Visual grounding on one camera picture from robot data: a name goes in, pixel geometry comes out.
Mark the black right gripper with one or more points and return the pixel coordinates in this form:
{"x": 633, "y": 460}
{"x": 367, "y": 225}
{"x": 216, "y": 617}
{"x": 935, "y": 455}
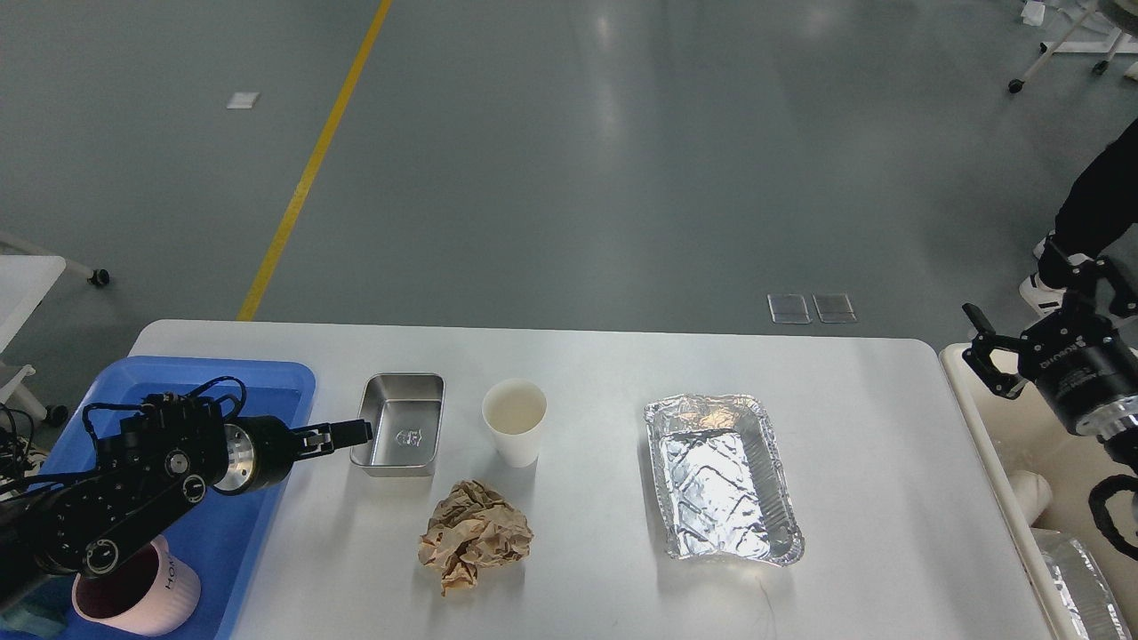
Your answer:
{"x": 1074, "y": 356}

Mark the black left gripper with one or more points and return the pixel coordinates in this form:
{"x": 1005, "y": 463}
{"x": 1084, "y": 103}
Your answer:
{"x": 260, "y": 450}

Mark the stainless steel rectangular container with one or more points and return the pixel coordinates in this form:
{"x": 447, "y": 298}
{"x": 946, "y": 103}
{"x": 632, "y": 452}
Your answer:
{"x": 405, "y": 409}

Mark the pink ribbed mug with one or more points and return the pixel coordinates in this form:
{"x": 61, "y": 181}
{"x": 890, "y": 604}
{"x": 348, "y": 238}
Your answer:
{"x": 151, "y": 594}

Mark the aluminium foil tray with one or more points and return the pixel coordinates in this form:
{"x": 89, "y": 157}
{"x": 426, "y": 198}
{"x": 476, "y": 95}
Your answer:
{"x": 719, "y": 480}

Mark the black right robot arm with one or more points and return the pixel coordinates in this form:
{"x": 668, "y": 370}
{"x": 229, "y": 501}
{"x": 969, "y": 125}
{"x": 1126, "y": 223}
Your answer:
{"x": 1121, "y": 449}

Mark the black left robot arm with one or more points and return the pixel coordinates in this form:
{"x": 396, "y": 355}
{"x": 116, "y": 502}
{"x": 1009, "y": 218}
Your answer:
{"x": 155, "y": 461}

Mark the beige plastic bin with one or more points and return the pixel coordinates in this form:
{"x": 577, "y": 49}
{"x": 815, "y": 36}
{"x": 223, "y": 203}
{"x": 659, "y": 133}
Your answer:
{"x": 1024, "y": 434}

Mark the person in black trousers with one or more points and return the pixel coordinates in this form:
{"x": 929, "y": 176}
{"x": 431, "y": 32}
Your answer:
{"x": 1098, "y": 210}

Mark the blue plastic tray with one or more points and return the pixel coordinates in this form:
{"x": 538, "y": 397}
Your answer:
{"x": 221, "y": 538}

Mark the crumpled brown paper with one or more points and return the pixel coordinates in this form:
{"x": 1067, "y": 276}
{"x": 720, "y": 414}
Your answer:
{"x": 474, "y": 527}

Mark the white object in bin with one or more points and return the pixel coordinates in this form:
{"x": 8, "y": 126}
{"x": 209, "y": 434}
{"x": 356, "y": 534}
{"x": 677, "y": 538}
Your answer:
{"x": 1032, "y": 494}

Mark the right clear floor plate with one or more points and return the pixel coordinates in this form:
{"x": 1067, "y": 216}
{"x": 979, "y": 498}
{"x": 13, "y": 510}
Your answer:
{"x": 834, "y": 309}

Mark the clear floor plate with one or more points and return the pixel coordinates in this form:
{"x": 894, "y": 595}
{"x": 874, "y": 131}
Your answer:
{"x": 834, "y": 309}
{"x": 789, "y": 309}

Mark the white paper cup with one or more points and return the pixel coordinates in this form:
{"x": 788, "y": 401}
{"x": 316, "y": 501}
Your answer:
{"x": 514, "y": 411}

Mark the left clear floor plate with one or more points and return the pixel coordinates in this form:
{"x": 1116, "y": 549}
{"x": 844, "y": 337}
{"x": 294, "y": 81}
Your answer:
{"x": 789, "y": 309}

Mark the foil tray in bin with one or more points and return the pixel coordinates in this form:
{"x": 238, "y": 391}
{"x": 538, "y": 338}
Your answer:
{"x": 1088, "y": 603}

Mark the teal yellow cup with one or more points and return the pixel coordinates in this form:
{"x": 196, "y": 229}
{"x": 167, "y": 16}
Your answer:
{"x": 42, "y": 615}

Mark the white side table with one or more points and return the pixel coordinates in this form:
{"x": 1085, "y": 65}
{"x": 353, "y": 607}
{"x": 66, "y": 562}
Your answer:
{"x": 29, "y": 273}

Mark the white floor sticker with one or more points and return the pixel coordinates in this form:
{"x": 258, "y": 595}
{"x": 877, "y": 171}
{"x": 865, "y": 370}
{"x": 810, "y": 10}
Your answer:
{"x": 242, "y": 100}

